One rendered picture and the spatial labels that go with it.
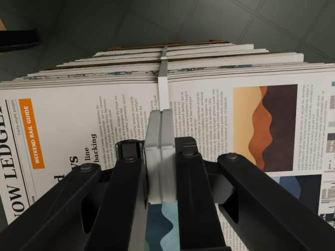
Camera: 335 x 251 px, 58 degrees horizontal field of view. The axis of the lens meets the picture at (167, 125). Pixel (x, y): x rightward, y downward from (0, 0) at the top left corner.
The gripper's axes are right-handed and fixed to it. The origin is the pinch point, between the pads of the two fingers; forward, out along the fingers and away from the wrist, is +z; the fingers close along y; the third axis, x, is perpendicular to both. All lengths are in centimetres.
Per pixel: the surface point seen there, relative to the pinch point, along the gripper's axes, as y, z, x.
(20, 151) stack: -15.5, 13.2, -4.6
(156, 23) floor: -3, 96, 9
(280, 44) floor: 41, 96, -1
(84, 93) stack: -7.8, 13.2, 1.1
